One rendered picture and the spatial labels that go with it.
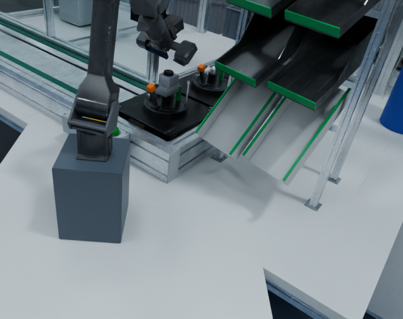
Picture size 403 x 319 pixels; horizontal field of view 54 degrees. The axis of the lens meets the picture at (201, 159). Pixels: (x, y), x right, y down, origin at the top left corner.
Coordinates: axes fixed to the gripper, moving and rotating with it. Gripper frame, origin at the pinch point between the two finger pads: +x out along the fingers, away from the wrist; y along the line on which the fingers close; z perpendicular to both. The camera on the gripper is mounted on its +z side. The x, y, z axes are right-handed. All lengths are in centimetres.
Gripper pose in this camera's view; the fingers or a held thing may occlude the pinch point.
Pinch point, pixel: (171, 54)
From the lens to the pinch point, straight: 120.3
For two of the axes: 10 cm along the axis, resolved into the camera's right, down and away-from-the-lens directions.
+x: 2.9, 3.5, 8.9
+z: 5.1, -8.4, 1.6
